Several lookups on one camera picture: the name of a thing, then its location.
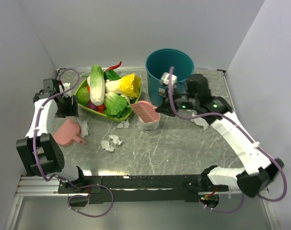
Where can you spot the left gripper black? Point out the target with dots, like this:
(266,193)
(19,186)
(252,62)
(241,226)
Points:
(72,110)

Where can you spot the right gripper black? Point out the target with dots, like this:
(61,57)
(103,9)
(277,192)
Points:
(166,108)

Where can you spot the pink hand brush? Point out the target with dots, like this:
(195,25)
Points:
(145,111)

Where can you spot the pink dustpan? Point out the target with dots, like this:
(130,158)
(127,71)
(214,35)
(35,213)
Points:
(68,133)

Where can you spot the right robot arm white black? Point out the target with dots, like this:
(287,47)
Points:
(259,169)

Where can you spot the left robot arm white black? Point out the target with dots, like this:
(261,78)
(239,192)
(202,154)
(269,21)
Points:
(39,150)

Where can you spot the green vegetable basket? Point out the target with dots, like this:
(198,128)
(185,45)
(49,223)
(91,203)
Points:
(129,99)

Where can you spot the round green cabbage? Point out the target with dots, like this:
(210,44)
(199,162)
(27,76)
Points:
(83,96)

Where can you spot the purple onion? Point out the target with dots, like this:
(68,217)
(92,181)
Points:
(92,106)

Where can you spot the white tissue roll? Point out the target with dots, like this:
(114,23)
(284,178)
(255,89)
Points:
(148,127)

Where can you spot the paper scrap beside dustpan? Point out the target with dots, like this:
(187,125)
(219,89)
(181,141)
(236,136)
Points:
(84,128)

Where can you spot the red tomato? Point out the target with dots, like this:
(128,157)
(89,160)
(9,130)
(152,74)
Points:
(101,108)

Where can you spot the paper scrap right side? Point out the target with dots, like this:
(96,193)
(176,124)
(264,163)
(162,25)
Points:
(201,122)

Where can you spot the green white napa cabbage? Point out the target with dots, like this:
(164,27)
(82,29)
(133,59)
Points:
(96,83)

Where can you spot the yellow white cabbage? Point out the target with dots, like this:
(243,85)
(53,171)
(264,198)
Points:
(128,85)

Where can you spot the green leafy bok choy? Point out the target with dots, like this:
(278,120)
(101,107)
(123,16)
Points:
(116,106)

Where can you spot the paper scrap centre lower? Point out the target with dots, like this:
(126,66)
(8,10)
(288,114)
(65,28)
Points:
(107,146)

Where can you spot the dark green pepper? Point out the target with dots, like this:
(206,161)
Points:
(111,75)

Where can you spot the paper scrap centre upper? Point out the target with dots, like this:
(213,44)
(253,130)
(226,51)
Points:
(115,139)

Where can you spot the red chili pepper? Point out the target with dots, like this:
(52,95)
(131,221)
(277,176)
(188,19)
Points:
(114,66)

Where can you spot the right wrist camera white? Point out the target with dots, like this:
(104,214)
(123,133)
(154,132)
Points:
(167,77)

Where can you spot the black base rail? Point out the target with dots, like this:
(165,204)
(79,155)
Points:
(137,188)

